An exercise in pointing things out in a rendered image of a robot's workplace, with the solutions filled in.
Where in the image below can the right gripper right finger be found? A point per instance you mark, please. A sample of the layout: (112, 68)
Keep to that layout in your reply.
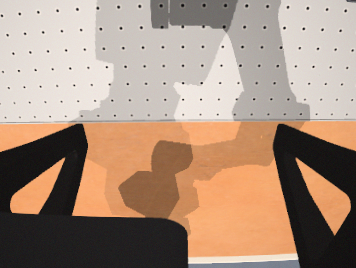
(311, 232)

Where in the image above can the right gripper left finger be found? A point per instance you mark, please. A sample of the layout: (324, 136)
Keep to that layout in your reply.
(22, 164)

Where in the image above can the grey perforated base plate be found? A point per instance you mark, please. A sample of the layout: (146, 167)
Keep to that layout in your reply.
(127, 61)

